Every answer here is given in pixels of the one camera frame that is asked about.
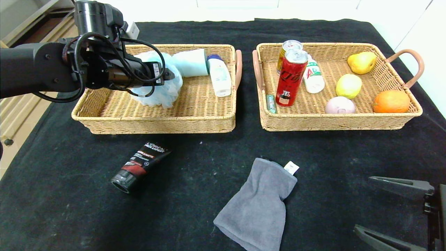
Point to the pale blue cup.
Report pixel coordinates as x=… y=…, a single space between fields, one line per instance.
x=195 y=64

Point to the blue mesh bath sponge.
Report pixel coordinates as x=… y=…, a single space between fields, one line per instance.
x=167 y=94

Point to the grey shelf unit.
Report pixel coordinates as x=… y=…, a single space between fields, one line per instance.
x=21 y=21

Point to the gold energy drink can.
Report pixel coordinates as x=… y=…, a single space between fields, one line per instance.
x=286 y=45

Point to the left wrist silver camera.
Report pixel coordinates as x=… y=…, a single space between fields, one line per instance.
x=133 y=31

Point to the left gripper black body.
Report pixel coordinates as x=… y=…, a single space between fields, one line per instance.
x=158 y=72

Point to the white lotion bottle blue cap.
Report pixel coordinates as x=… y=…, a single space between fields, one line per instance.
x=220 y=77

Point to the yellow lemon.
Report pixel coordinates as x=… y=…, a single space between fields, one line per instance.
x=348 y=86

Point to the orange fruit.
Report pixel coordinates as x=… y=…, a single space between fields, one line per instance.
x=391 y=101

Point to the woven wicker basket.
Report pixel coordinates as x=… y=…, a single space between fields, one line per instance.
x=348 y=122
x=195 y=115

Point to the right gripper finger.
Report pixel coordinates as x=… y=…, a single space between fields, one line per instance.
x=383 y=240
x=404 y=186

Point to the yellow pear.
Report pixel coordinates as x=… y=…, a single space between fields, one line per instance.
x=362 y=62

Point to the grey towel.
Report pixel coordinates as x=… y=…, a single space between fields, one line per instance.
x=254 y=209

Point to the black face wash tube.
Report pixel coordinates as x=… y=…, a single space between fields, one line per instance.
x=143 y=164

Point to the pink egg-shaped food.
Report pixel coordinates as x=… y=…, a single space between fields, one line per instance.
x=340 y=105

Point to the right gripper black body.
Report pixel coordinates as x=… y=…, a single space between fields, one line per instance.
x=430 y=208

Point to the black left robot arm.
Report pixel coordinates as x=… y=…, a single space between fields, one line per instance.
x=35 y=66

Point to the black table cloth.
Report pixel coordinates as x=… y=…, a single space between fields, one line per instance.
x=331 y=209

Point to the small green tube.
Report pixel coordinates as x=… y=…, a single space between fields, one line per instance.
x=271 y=104

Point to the beige wooden rack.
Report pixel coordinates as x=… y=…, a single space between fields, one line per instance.
x=17 y=118

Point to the white AD milk bottle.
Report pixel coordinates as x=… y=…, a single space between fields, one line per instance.
x=315 y=82

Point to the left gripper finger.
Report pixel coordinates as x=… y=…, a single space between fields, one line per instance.
x=169 y=75

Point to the red cola can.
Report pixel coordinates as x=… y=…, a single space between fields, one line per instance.
x=291 y=78

